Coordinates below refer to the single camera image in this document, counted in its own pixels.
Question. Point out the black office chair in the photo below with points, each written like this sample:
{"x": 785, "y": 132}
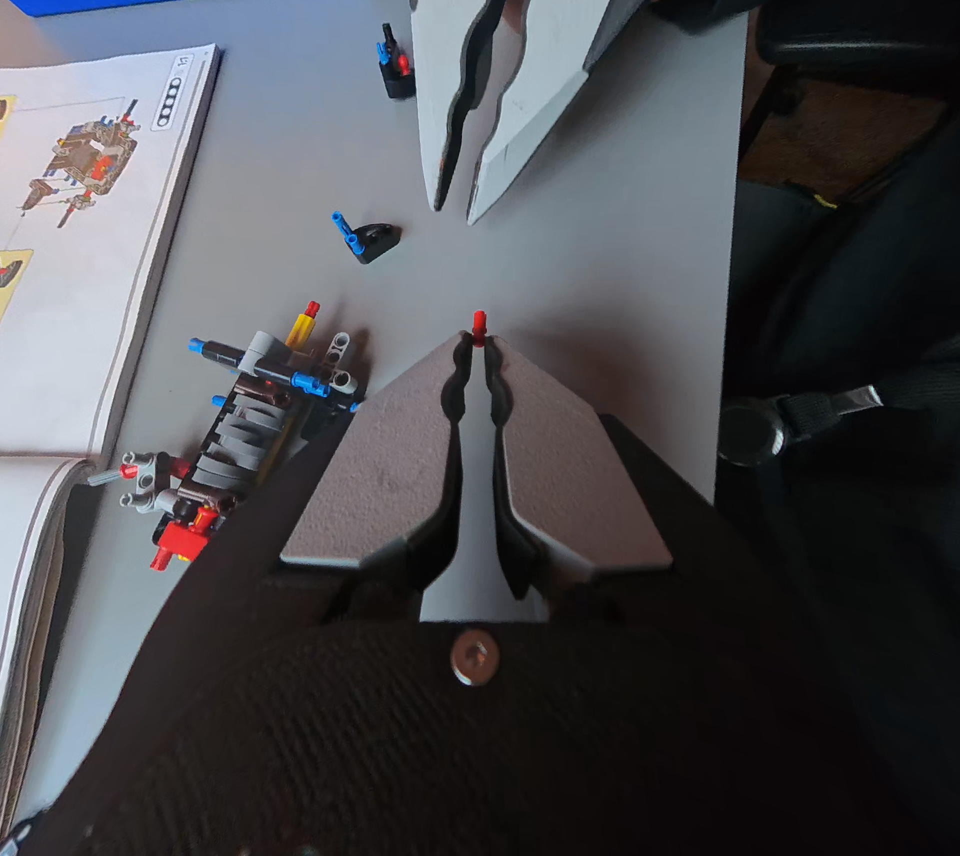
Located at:
{"x": 847, "y": 68}

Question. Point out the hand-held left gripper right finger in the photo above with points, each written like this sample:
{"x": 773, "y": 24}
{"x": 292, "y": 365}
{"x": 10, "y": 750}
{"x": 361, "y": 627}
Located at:
{"x": 577, "y": 481}

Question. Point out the lego instruction booklet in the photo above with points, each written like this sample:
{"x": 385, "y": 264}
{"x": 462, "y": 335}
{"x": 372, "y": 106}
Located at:
{"x": 90, "y": 271}

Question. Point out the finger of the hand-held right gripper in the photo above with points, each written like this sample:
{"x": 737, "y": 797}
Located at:
{"x": 450, "y": 31}
{"x": 555, "y": 46}

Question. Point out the black lego beam red pin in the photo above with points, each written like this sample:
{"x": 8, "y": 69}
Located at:
{"x": 397, "y": 72}

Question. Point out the lego engine frame assembly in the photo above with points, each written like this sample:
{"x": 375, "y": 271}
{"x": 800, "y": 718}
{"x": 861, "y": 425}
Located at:
{"x": 255, "y": 413}

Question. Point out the black bent lego beam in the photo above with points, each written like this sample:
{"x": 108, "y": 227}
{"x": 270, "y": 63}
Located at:
{"x": 375, "y": 242}

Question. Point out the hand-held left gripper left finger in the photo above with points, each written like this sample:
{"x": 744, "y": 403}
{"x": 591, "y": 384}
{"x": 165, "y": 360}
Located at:
{"x": 375, "y": 473}

